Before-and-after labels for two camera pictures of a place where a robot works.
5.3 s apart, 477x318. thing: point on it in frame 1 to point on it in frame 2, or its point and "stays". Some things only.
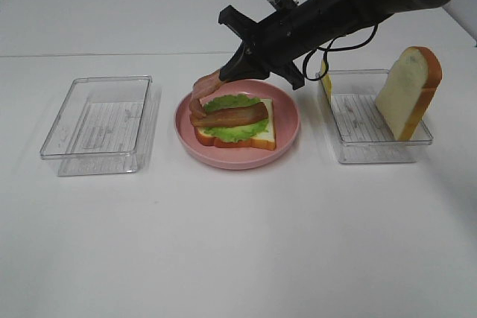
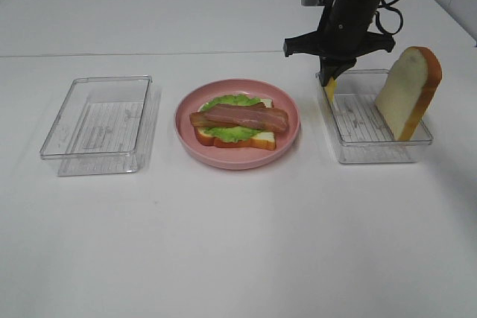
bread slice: (264, 140) stays
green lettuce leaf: (236, 133) stays
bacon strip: (233, 116) stays
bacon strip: (202, 86) to (256, 115)
